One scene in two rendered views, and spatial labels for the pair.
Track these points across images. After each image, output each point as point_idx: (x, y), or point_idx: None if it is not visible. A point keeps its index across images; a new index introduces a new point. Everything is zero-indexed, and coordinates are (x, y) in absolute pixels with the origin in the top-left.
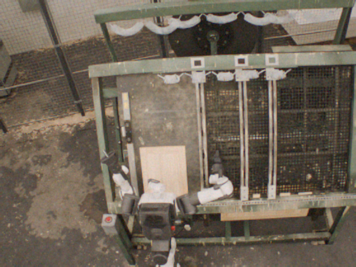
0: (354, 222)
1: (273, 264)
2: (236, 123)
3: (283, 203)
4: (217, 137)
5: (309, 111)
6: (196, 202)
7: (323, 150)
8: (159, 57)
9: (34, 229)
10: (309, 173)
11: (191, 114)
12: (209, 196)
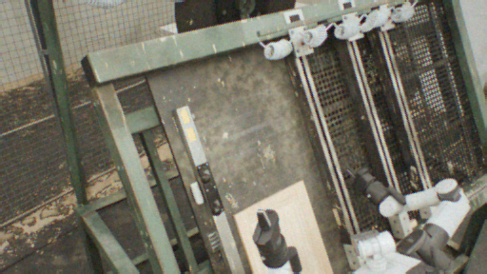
0: (456, 234)
1: None
2: (352, 116)
3: None
4: (338, 148)
5: (421, 72)
6: (445, 240)
7: (451, 122)
8: (8, 146)
9: None
10: (353, 204)
11: (294, 121)
12: (457, 218)
